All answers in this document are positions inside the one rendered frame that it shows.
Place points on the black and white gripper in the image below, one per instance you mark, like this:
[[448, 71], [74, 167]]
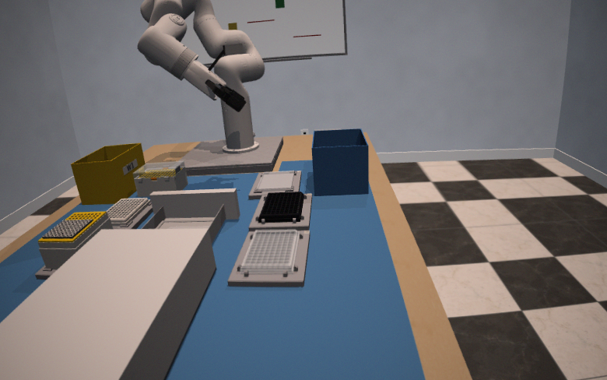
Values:
[[203, 79]]

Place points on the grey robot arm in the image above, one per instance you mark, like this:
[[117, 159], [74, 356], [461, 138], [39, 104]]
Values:
[[160, 45]]

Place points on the blue flat mat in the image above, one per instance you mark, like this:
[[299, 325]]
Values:
[[348, 322]]

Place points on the olive-brown open-top box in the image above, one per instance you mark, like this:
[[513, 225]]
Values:
[[110, 179]]

